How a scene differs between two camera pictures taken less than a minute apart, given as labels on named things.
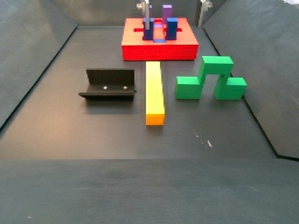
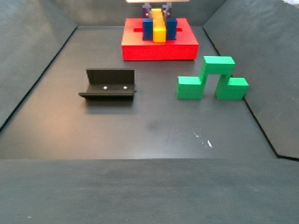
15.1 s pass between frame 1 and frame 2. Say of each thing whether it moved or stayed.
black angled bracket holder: stayed
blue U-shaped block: stayed
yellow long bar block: moved
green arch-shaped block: stayed
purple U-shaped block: stayed
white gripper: moved
